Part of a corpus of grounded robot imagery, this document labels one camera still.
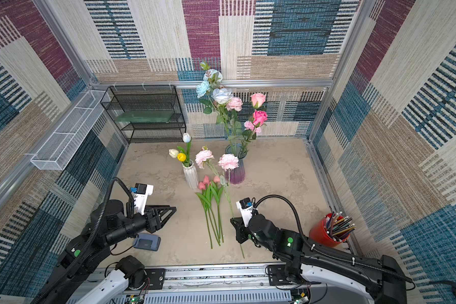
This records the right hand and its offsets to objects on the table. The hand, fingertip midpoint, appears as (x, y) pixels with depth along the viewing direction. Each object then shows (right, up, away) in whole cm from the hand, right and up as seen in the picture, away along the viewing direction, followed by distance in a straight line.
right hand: (234, 222), depth 75 cm
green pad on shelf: (-43, +46, +18) cm, 66 cm away
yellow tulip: (-20, +26, -3) cm, 33 cm away
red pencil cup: (+37, -2, -1) cm, 38 cm away
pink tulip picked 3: (-12, +5, +16) cm, 21 cm away
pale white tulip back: (-20, +34, +5) cm, 40 cm away
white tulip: (-24, +27, +1) cm, 37 cm away
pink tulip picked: (-15, +5, +18) cm, 24 cm away
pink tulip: (-8, +8, +18) cm, 22 cm away
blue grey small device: (-35, -9, +4) cm, 37 cm away
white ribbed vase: (-20, +18, +14) cm, 30 cm away
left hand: (-21, +8, -11) cm, 25 cm away
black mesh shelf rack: (-54, +57, +26) cm, 83 cm away
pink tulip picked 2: (-13, +7, +18) cm, 23 cm away
